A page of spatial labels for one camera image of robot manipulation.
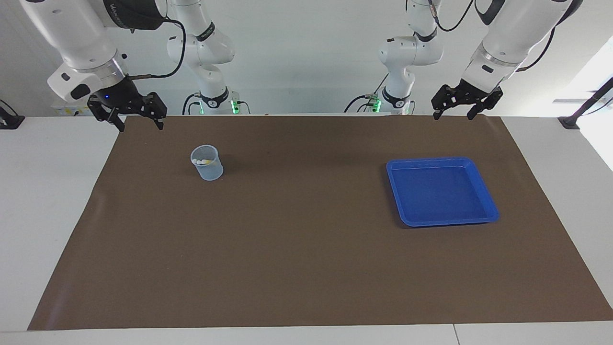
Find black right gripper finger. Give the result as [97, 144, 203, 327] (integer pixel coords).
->
[141, 92, 167, 130]
[88, 96, 126, 133]

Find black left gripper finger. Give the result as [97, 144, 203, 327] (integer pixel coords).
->
[467, 88, 503, 120]
[431, 85, 458, 120]

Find blue plastic tray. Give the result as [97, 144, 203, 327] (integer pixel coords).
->
[386, 157, 500, 228]

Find white power socket box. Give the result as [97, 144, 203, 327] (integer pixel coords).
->
[52, 102, 94, 116]

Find black stand with angled pole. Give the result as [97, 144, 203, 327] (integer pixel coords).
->
[558, 77, 613, 130]

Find translucent plastic cup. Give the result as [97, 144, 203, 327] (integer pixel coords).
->
[190, 145, 224, 182]

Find small black stand base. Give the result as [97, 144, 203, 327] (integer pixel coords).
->
[0, 100, 25, 130]

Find brown table mat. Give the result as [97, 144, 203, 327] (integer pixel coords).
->
[27, 115, 613, 331]

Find black right base cable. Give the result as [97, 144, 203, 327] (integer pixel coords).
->
[182, 93, 202, 115]

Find black base cable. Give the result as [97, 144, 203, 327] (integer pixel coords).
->
[344, 94, 379, 114]
[182, 93, 202, 115]

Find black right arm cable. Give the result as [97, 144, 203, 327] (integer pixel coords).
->
[125, 17, 186, 80]

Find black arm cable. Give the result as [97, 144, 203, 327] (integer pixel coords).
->
[429, 0, 558, 72]
[125, 17, 186, 80]

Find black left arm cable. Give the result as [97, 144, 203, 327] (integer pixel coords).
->
[429, 0, 558, 72]

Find black left base cable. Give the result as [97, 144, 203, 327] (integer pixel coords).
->
[344, 94, 379, 114]

